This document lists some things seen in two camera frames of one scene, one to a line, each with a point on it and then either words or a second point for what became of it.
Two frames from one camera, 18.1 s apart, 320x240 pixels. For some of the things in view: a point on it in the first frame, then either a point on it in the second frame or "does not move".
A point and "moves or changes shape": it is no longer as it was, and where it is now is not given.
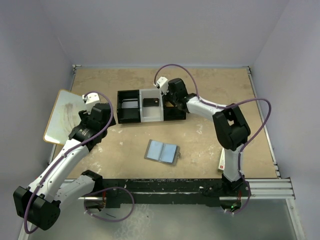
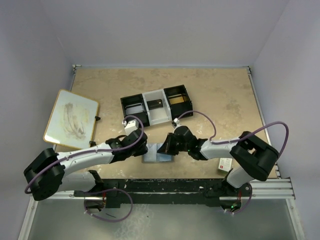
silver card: (127, 104) to (134, 108)
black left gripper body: (84, 114) to (139, 151)
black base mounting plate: (168, 191) does not move
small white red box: (221, 166) does not move
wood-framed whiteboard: (64, 117) does not move
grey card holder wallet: (166, 152) moves or changes shape
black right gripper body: (172, 97) to (173, 146)
